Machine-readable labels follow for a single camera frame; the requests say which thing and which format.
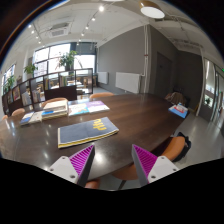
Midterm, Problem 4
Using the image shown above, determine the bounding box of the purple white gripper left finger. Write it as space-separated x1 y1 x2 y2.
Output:
48 145 95 187

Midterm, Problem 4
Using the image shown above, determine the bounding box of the small white radiator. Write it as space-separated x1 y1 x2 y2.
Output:
98 72 109 84

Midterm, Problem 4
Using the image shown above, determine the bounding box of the orange chair far right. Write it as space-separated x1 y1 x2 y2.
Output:
89 92 114 99

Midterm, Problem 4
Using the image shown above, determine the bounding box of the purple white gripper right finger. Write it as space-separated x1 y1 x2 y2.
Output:
132 145 178 186

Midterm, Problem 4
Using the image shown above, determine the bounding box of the dark grey door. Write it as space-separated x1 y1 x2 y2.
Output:
154 53 172 98

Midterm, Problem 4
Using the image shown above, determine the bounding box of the green potted plant left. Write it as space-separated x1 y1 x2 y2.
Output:
24 63 37 79

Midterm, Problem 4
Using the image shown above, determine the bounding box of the blue book far left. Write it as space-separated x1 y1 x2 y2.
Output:
20 112 34 126

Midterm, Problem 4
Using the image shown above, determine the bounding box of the blue red book right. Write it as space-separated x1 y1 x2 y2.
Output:
169 104 188 118

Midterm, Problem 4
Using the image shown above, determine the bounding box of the green potted plant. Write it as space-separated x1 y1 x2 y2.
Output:
24 63 37 79
59 50 77 71

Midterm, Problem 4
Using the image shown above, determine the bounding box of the orange chair far left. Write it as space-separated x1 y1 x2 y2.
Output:
12 108 25 116

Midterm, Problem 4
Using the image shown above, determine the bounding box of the orange chair far centre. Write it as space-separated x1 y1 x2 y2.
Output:
41 97 68 108

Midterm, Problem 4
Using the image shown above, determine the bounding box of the brown armchair by wall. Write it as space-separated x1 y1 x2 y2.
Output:
165 92 188 107

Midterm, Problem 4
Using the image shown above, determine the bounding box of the white wall radiator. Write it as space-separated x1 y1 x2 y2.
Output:
115 72 140 94

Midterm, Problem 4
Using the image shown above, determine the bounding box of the ceiling air conditioner vent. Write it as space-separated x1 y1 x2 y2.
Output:
48 22 70 38

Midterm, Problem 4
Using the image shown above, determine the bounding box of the orange chair near right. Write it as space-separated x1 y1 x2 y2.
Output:
152 136 185 161

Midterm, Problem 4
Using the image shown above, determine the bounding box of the green potted plant centre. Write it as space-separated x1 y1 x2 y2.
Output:
59 50 77 71

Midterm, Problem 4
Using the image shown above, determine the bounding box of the orange chair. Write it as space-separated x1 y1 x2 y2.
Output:
41 97 68 108
12 108 25 116
152 136 185 161
89 92 114 99
85 164 138 190

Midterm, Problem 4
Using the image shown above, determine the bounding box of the white booklet left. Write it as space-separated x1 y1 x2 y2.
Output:
29 111 42 123

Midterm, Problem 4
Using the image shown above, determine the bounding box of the black open bookshelf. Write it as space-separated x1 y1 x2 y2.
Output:
2 68 93 116

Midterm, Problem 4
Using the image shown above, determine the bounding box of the orange chair near bottom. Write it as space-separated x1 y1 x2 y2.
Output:
85 164 138 190

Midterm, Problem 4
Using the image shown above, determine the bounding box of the round white ceiling lamp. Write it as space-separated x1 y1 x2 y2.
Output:
139 0 165 19

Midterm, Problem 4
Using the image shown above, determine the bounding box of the white purple magazine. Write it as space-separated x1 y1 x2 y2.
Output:
87 101 109 113

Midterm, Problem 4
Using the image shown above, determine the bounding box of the folded grey yellow towel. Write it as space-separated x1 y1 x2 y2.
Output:
58 117 119 148

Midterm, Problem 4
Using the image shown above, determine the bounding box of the stack of books centre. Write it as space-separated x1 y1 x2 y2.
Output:
41 100 68 120

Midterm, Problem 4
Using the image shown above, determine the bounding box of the magazine with colourful cover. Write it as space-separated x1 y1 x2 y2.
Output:
68 103 89 116

